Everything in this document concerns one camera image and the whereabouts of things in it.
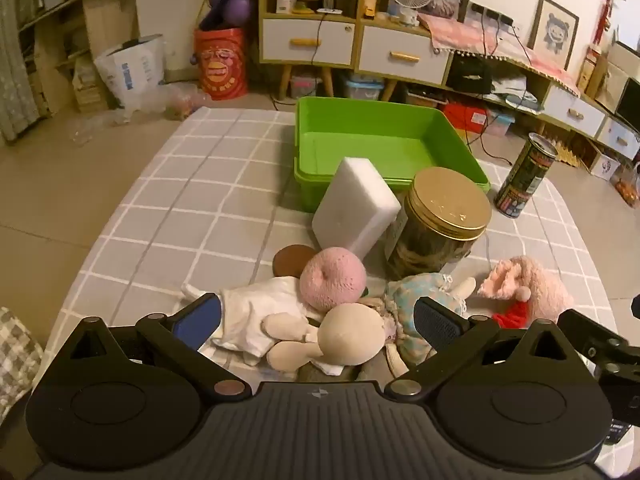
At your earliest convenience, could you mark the black screen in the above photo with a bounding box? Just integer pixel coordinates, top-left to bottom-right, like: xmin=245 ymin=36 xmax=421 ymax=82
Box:
xmin=615 ymin=77 xmax=640 ymax=132

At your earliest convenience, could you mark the black bag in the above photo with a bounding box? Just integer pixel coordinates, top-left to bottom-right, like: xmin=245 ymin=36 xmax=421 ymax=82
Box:
xmin=446 ymin=55 xmax=494 ymax=94

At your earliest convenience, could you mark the white sponge block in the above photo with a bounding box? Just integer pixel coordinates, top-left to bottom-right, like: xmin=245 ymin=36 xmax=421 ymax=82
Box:
xmin=311 ymin=156 xmax=402 ymax=262

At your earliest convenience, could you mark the wooden cabinet with white drawers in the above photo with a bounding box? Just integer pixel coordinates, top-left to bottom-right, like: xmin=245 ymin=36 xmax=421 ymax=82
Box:
xmin=257 ymin=0 xmax=454 ymax=102

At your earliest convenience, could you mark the red flat box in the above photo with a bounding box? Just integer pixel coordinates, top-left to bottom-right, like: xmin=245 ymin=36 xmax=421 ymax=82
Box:
xmin=442 ymin=102 xmax=489 ymax=134

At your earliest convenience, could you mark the grey plaid cushion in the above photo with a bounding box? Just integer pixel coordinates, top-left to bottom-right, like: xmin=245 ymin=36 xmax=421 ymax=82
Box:
xmin=0 ymin=306 xmax=45 ymax=413

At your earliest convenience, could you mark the clear plastic bag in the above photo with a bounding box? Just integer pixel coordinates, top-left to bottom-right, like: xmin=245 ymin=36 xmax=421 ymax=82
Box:
xmin=70 ymin=84 xmax=202 ymax=147

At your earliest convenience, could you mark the red printed bag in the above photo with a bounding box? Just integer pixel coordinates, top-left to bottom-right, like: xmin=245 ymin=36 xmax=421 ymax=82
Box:
xmin=193 ymin=27 xmax=250 ymax=102

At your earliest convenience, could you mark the green plastic bin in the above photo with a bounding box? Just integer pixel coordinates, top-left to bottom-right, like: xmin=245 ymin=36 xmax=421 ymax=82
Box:
xmin=294 ymin=96 xmax=491 ymax=213

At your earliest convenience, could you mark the low wooden console with drawers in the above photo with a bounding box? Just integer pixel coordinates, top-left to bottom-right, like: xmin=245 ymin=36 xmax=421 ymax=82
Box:
xmin=447 ymin=42 xmax=640 ymax=162

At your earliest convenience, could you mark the white paper bag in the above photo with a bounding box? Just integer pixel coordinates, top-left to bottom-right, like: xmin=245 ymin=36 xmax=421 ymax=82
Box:
xmin=93 ymin=34 xmax=167 ymax=112

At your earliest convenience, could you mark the clear jar with gold lid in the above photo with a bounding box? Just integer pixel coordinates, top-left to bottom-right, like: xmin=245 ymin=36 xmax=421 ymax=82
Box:
xmin=384 ymin=166 xmax=494 ymax=281

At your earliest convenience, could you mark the white box with drawing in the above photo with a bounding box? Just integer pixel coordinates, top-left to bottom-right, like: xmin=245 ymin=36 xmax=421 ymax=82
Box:
xmin=582 ymin=140 xmax=622 ymax=179

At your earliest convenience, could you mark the framed cartoon picture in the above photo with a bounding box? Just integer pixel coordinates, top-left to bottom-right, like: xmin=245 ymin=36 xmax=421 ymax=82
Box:
xmin=527 ymin=0 xmax=580 ymax=72

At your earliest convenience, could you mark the brown round coaster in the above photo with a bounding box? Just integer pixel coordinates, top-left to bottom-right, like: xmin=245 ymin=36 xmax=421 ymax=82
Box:
xmin=272 ymin=244 xmax=319 ymax=279

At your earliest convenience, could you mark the wooden bookshelf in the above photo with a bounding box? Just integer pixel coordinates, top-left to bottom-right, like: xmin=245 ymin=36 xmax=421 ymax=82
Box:
xmin=15 ymin=0 xmax=142 ymax=117

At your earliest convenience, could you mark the bag of oranges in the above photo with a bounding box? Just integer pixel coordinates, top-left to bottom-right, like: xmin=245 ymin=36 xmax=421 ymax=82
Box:
xmin=615 ymin=162 xmax=640 ymax=207

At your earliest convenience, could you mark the pink pig plush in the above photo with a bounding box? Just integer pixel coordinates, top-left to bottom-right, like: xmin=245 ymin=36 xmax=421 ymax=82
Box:
xmin=477 ymin=255 xmax=576 ymax=330

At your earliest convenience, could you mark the clear storage box blue lid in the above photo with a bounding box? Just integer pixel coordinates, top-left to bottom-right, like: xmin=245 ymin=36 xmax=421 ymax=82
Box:
xmin=345 ymin=77 xmax=387 ymax=104

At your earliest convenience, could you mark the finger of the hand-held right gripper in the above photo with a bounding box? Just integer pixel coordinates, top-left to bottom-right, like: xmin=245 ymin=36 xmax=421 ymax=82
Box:
xmin=556 ymin=308 xmax=640 ymax=367

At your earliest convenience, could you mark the pink knitted hat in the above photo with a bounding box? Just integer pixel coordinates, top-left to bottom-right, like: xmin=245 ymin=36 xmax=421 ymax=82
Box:
xmin=299 ymin=247 xmax=368 ymax=312

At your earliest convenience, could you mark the purple plush toy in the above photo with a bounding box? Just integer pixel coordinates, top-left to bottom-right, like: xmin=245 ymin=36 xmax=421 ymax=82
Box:
xmin=199 ymin=0 xmax=259 ymax=32

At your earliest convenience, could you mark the beige storage box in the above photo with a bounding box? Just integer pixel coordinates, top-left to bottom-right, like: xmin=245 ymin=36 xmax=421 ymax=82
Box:
xmin=594 ymin=42 xmax=640 ymax=113

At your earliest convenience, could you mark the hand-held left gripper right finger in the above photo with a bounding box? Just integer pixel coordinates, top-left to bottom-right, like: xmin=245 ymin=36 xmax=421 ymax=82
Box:
xmin=384 ymin=296 xmax=576 ymax=402

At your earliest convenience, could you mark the grey curtain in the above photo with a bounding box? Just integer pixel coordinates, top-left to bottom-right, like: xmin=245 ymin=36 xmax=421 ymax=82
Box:
xmin=0 ymin=0 xmax=42 ymax=145

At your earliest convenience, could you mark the white cloth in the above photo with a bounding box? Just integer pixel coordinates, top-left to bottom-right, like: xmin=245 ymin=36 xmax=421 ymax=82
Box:
xmin=181 ymin=276 xmax=346 ymax=377

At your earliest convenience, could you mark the tall dark printed can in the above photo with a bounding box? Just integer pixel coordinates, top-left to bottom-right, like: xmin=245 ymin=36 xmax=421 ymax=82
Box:
xmin=494 ymin=132 xmax=559 ymax=219

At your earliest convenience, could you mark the pink cloth runner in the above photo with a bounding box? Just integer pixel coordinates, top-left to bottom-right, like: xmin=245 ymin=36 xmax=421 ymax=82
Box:
xmin=416 ymin=12 xmax=582 ymax=97

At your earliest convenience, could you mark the rabbit doll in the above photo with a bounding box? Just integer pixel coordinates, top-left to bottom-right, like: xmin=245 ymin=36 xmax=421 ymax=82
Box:
xmin=264 ymin=272 xmax=478 ymax=377

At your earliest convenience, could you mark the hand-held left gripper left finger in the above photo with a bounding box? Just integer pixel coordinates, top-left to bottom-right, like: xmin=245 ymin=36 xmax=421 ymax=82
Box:
xmin=67 ymin=292 xmax=251 ymax=402

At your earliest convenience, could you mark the egg tray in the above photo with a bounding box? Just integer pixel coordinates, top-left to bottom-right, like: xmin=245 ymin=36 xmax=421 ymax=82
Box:
xmin=544 ymin=136 xmax=582 ymax=167

